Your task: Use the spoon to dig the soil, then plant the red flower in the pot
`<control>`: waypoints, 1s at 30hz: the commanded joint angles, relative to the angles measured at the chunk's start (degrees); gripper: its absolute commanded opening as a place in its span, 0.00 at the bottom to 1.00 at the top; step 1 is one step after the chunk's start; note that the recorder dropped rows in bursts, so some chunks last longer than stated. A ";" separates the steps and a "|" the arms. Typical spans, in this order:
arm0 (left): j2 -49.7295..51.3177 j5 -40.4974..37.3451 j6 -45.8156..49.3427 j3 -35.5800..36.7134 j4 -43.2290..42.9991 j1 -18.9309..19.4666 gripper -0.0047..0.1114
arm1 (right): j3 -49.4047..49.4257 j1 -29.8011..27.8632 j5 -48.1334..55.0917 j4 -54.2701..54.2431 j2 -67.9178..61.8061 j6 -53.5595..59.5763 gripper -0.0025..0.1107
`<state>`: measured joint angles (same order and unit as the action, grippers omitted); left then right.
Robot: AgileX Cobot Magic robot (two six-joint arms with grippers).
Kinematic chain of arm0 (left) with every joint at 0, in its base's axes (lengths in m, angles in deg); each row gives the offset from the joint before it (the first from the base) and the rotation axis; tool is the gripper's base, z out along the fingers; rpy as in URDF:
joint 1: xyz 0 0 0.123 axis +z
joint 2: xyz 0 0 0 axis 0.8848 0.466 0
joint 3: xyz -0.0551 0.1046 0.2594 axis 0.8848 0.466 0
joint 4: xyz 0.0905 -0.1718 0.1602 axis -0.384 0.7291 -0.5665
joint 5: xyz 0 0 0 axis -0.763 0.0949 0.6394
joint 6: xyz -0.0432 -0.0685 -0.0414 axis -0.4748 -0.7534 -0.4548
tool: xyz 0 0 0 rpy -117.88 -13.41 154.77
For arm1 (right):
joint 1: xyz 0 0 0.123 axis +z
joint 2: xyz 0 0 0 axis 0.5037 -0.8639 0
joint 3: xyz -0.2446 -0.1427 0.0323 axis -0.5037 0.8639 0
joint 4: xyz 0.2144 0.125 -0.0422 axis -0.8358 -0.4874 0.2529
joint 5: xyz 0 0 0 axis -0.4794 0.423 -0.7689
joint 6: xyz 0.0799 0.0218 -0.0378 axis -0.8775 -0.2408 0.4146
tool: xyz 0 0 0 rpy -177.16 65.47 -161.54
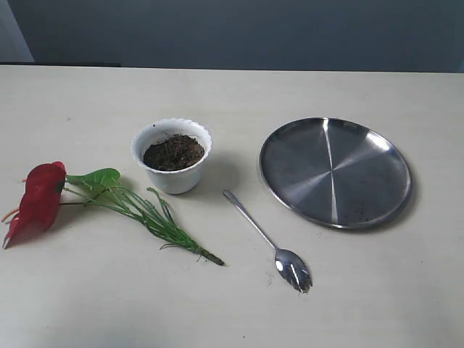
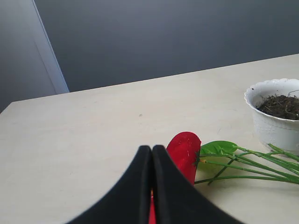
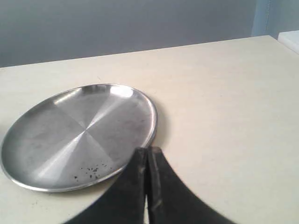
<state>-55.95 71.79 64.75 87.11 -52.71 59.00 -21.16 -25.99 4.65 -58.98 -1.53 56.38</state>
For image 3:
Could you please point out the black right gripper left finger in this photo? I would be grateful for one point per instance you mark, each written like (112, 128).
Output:
(124, 201)

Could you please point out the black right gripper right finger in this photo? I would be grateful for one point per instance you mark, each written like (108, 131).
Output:
(170, 201)

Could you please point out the round stainless steel plate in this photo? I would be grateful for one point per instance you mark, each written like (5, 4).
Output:
(78, 138)

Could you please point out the white box at table edge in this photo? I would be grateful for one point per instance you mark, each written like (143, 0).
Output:
(290, 39)

